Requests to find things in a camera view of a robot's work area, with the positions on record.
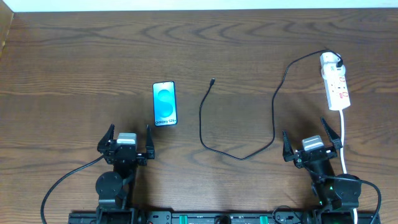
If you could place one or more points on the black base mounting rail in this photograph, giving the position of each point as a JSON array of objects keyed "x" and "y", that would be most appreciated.
[{"x": 165, "y": 217}]

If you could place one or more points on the blue Galaxy smartphone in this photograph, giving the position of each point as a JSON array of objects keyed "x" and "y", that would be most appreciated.
[{"x": 165, "y": 104}]

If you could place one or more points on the white charger plug adapter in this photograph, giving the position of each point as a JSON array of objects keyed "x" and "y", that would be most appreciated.
[{"x": 329, "y": 57}]

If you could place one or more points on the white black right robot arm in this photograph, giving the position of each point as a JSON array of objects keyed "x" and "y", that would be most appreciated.
[{"x": 338, "y": 194}]

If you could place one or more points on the white power strip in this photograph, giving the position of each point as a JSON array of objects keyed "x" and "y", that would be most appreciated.
[{"x": 337, "y": 93}]

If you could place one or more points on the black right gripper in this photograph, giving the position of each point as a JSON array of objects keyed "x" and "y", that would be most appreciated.
[{"x": 314, "y": 155}]

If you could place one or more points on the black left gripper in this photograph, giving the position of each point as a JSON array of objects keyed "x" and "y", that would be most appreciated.
[{"x": 125, "y": 154}]

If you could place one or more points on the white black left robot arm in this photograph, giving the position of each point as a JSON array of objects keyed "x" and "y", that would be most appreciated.
[{"x": 115, "y": 187}]

